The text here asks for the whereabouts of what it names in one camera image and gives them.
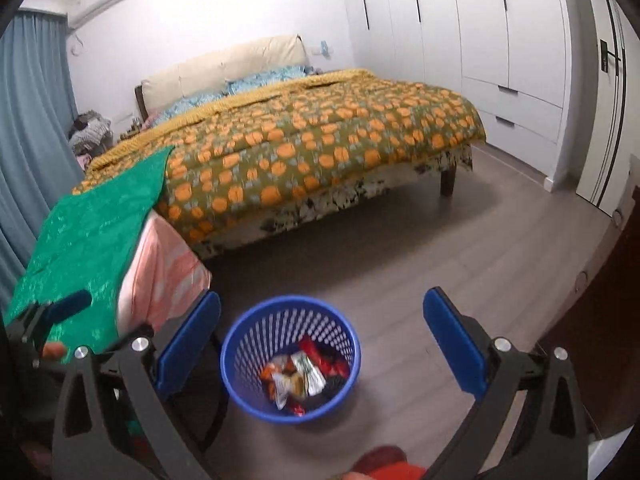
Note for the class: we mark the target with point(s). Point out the wall socket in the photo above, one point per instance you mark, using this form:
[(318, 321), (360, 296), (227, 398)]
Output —
[(324, 49)]

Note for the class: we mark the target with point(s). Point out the blue plastic waste basket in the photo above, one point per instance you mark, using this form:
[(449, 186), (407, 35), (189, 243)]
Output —
[(240, 360)]

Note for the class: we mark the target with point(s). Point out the pile of clothes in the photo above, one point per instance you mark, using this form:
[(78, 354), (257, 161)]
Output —
[(90, 132)]

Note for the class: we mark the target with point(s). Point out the pink striped cloth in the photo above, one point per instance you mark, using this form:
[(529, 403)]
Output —
[(165, 265)]

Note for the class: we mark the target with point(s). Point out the wooden nightstand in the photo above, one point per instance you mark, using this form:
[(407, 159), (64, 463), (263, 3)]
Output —
[(131, 132)]

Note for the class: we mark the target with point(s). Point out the person's left hand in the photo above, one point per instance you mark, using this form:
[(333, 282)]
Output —
[(55, 349)]

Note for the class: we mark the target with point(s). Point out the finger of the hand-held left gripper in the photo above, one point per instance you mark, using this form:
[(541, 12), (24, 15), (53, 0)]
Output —
[(70, 306)]

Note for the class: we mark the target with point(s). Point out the green floral tablecloth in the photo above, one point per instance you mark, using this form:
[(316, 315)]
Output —
[(85, 240)]

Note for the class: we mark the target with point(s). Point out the wooden bed with cream headboard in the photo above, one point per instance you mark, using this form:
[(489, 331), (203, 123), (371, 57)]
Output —
[(225, 62)]

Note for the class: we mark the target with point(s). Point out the orange pumpkin print quilt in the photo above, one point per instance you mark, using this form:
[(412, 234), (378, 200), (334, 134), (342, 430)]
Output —
[(300, 135)]

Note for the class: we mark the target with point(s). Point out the white wall air conditioner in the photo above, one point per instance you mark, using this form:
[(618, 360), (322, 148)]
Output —
[(100, 5)]

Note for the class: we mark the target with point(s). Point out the white wardrobe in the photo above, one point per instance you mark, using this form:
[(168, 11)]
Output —
[(475, 35)]

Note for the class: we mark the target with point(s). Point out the round floor door stopper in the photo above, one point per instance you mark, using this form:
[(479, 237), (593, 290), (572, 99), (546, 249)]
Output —
[(618, 215)]

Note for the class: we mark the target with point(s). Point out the orange red garment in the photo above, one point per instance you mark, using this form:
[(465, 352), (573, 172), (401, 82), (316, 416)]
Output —
[(395, 467)]

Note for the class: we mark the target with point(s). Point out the grey blue curtain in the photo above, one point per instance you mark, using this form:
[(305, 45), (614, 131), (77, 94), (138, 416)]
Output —
[(30, 135)]

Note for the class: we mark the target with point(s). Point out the dark wooden cabinet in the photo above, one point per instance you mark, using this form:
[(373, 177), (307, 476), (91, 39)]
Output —
[(600, 340)]

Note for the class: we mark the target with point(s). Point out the red shiny wrapper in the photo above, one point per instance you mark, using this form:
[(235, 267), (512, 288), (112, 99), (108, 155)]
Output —
[(320, 352)]

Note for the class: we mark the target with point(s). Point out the black white floral bed skirt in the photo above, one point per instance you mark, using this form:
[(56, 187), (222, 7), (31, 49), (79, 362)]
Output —
[(325, 200)]

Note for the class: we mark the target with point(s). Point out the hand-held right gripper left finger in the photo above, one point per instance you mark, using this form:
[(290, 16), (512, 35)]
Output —
[(187, 342)]

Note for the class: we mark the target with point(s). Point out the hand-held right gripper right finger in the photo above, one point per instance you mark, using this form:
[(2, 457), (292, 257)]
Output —
[(457, 342)]

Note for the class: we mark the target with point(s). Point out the white wrapper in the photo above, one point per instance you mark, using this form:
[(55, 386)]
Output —
[(300, 377)]

